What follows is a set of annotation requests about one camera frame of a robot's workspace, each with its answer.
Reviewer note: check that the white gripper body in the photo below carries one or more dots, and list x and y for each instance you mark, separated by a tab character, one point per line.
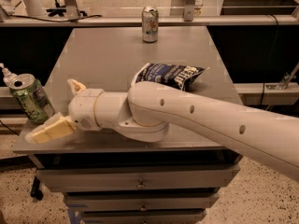
82	108

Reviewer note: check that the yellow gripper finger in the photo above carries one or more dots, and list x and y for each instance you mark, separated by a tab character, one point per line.
75	86
58	126

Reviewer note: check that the green 7up can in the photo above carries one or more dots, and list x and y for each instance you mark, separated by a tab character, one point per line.
30	95

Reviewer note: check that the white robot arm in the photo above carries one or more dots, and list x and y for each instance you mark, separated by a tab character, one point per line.
146	111

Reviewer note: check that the blue chip bag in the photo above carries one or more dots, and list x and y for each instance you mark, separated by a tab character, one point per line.
177	76

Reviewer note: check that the silver soda can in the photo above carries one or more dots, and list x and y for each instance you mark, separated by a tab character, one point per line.
150	23

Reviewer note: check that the white pump bottle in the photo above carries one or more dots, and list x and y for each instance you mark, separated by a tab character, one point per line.
8	76

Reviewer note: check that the black cabinet caster wheel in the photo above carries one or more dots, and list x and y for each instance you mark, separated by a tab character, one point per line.
35	192

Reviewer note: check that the grey drawer cabinet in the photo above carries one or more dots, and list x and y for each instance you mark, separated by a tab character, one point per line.
108	59

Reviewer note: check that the middle grey drawer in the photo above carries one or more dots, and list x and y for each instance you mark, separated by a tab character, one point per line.
141	201

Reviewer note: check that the grey drawer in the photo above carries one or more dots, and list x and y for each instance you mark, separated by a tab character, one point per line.
138	178
141	201
149	217

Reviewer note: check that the bottom grey drawer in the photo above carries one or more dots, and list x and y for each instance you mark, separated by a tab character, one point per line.
149	217

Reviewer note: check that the top grey drawer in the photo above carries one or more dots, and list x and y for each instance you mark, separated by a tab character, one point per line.
138	178

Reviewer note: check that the grey metal rail shelf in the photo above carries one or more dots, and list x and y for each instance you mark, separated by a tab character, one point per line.
96	21

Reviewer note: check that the metal angle bracket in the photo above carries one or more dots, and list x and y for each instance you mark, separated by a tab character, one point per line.
284	82

